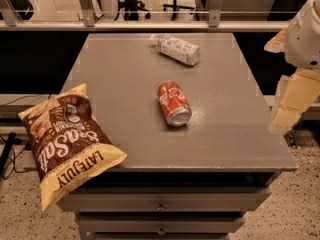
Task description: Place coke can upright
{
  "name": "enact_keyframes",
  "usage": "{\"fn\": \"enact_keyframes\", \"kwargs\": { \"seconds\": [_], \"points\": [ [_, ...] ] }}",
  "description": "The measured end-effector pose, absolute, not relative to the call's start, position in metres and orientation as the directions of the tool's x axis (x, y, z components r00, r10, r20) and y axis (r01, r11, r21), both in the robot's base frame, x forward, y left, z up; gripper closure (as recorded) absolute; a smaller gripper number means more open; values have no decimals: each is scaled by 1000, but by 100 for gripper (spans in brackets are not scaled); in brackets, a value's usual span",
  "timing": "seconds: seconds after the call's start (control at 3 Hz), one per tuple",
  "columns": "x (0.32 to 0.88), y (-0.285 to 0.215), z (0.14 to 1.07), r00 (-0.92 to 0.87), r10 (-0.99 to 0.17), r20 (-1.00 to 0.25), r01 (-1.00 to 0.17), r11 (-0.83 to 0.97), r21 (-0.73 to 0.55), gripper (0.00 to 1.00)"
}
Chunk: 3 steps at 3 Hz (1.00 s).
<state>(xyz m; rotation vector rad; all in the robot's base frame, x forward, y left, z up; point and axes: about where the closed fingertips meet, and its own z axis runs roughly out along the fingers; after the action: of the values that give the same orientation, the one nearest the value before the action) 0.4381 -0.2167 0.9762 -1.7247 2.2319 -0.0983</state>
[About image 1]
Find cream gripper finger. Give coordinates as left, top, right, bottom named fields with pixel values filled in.
left=272, top=68, right=320, bottom=130
left=264, top=28, right=287, bottom=53

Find red coke can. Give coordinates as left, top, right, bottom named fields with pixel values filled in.
left=157, top=80, right=192, bottom=127

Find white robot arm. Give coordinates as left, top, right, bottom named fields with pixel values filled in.
left=264, top=0, right=320, bottom=132

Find white plastic water bottle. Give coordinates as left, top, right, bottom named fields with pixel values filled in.
left=150, top=34, right=200, bottom=66

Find brown yellow chip bag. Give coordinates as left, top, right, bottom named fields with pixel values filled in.
left=19, top=84, right=127, bottom=209

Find grey upper drawer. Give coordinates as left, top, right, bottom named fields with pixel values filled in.
left=58, top=187, right=271, bottom=212

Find grey drawer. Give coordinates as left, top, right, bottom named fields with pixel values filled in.
left=58, top=187, right=271, bottom=212
left=76, top=213, right=245, bottom=234

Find grey lower drawer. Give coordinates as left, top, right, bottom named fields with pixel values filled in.
left=76, top=213, right=245, bottom=234

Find metal window rail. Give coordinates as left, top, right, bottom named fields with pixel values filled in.
left=0, top=21, right=289, bottom=33

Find black cable on floor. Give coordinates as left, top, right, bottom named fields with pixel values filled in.
left=0, top=132, right=33, bottom=180

